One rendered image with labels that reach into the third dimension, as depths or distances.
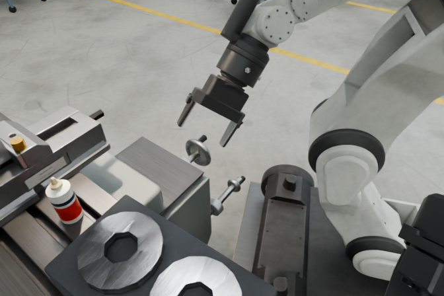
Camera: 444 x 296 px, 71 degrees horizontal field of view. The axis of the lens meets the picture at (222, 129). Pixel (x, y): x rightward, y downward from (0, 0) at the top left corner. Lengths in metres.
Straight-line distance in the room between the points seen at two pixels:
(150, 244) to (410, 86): 0.45
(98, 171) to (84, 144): 0.17
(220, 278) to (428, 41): 0.41
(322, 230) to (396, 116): 0.55
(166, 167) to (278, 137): 1.33
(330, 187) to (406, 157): 1.69
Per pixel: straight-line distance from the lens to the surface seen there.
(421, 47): 0.53
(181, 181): 0.94
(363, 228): 0.87
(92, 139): 0.76
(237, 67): 0.61
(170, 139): 2.18
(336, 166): 0.63
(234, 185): 1.19
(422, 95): 0.61
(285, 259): 0.98
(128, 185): 0.84
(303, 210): 1.08
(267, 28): 0.60
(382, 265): 0.91
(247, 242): 1.21
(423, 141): 2.53
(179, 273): 0.35
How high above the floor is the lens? 1.45
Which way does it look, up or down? 41 degrees down
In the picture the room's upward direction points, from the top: straight up
